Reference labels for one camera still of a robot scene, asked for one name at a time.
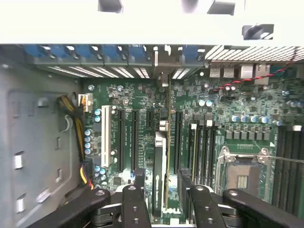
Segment CPU socket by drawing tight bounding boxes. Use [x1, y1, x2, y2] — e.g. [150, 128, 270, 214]
[217, 145, 273, 200]

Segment long black expansion slot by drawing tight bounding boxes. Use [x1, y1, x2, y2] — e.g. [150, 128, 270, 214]
[174, 110, 184, 175]
[118, 108, 126, 172]
[131, 110, 140, 173]

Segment white expansion slot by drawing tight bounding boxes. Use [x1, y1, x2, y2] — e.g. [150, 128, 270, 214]
[101, 104, 112, 167]

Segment short black expansion slot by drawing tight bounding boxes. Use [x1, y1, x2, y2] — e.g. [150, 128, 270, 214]
[146, 110, 154, 128]

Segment thin metal locking lever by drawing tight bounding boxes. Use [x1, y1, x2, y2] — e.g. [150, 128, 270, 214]
[224, 153, 304, 164]

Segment green motherboard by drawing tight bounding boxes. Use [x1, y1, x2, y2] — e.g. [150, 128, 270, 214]
[79, 63, 304, 228]

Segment white power connector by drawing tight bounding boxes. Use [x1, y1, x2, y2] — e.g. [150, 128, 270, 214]
[77, 93, 94, 113]

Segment open black PC case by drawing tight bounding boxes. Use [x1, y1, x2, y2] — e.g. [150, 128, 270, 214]
[0, 0, 304, 228]

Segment blue card retainer bar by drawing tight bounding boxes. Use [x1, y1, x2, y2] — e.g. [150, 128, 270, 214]
[23, 44, 199, 63]

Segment yellow and black power wires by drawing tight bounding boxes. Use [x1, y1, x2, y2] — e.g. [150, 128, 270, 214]
[56, 94, 95, 190]

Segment red and black twisted wire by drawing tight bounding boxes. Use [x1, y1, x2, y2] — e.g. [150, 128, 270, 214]
[213, 53, 304, 93]

